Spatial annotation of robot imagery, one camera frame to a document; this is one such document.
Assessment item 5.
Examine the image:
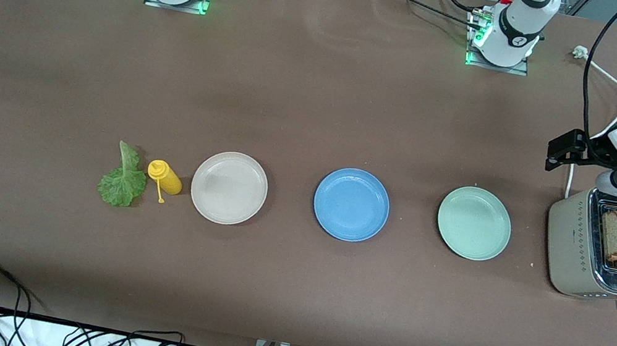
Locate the pale beige round plate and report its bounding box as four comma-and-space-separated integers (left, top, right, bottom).
185, 145, 274, 232

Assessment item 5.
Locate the mint green round plate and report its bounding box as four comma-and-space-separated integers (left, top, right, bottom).
431, 181, 518, 267

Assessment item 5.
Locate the brown bread slice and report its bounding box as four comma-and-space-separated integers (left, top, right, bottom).
594, 208, 617, 263

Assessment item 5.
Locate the yellow mustard squeeze bottle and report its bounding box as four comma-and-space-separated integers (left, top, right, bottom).
142, 158, 187, 207

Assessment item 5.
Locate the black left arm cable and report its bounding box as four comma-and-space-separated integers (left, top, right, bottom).
572, 0, 617, 149

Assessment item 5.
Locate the black base cable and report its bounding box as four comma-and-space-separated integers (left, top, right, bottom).
364, 0, 488, 32

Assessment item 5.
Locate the white toaster power cable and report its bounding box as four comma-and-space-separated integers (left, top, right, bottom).
548, 45, 617, 207

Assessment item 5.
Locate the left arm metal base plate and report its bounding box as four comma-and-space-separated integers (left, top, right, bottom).
460, 9, 539, 78

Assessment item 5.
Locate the blue round plate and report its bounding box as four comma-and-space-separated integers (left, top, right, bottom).
308, 162, 396, 248

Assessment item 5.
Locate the green lettuce leaf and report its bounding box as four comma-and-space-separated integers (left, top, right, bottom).
94, 138, 154, 212

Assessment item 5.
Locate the silver two-slot toaster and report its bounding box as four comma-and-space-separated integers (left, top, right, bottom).
534, 180, 617, 311

